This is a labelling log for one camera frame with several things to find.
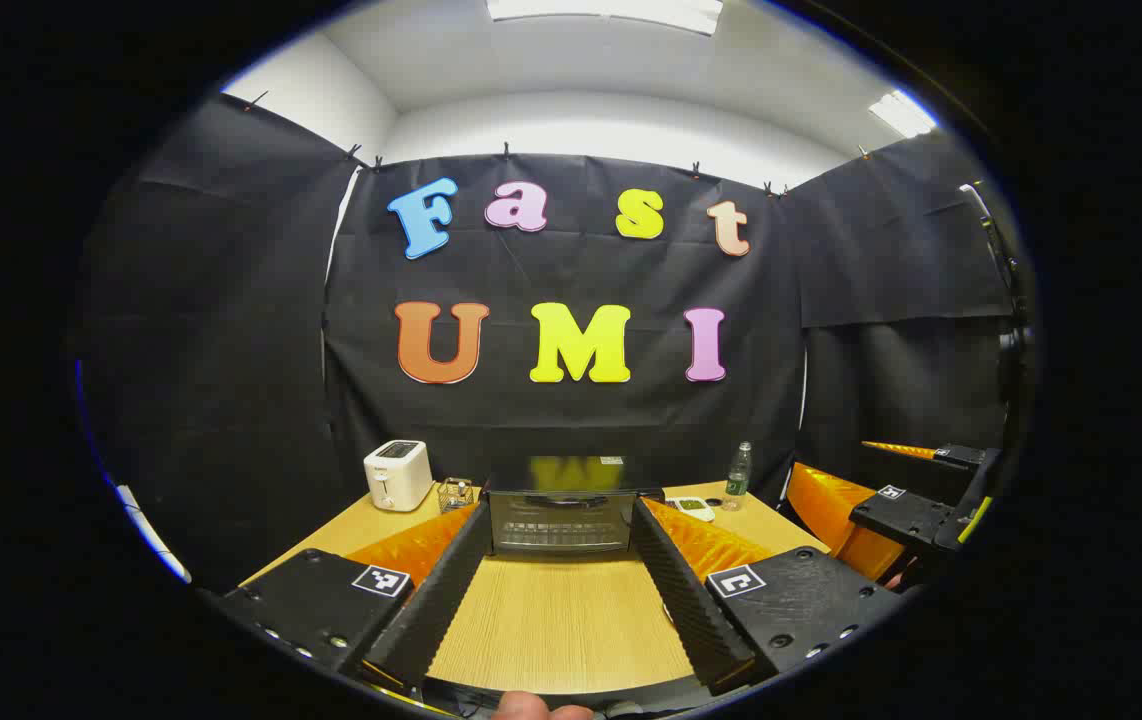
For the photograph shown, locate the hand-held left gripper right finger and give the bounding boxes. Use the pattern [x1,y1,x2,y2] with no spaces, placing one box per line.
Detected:
[629,497,907,696]

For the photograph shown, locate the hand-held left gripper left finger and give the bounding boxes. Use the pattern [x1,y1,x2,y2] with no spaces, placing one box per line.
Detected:
[216,497,492,691]

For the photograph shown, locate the black electric oven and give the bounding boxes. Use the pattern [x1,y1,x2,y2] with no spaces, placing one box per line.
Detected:
[484,455,667,557]

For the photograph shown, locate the metal oven rack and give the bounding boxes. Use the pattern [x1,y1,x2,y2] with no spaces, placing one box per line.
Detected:
[506,519,628,550]

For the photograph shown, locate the white toaster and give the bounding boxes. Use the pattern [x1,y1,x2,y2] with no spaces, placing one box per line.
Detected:
[363,439,434,513]

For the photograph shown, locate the clear plastic water bottle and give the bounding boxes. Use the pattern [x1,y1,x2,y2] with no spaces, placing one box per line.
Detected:
[721,441,754,512]

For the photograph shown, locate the black backdrop cloth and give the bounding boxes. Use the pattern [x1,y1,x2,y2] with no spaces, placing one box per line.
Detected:
[76,95,1022,591]

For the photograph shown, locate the ceiling light panel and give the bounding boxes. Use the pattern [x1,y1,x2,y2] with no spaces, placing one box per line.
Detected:
[486,0,725,37]
[868,89,938,140]

